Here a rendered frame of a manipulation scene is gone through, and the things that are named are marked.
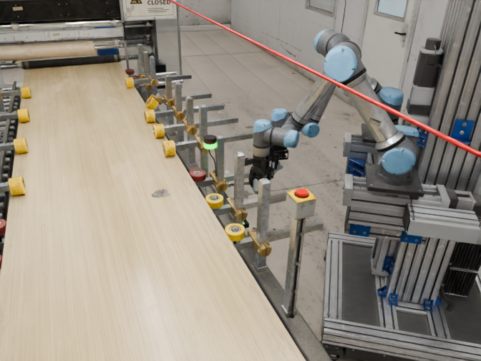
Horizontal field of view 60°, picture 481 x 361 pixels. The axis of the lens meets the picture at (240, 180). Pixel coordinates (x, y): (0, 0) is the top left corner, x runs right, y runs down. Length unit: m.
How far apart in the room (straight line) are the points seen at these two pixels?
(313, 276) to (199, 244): 1.38
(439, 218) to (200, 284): 0.99
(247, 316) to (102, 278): 0.52
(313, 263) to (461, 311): 0.94
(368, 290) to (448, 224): 0.84
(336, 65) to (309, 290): 1.61
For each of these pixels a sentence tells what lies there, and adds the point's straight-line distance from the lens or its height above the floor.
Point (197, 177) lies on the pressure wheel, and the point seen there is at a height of 0.90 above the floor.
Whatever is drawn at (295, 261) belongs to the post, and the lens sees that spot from 1.47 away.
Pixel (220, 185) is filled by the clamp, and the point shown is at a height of 0.86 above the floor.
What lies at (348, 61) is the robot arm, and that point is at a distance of 1.56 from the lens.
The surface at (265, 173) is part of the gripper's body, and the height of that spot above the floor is 1.02.
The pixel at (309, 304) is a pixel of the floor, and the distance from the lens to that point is 2.69.
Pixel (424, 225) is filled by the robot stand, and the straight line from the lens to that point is 1.84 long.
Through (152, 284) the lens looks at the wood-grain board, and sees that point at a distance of 1.48.
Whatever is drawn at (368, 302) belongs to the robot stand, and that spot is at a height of 0.21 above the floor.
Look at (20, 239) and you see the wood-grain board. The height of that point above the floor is 0.90.
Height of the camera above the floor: 1.91
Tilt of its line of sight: 30 degrees down
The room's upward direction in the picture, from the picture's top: 1 degrees clockwise
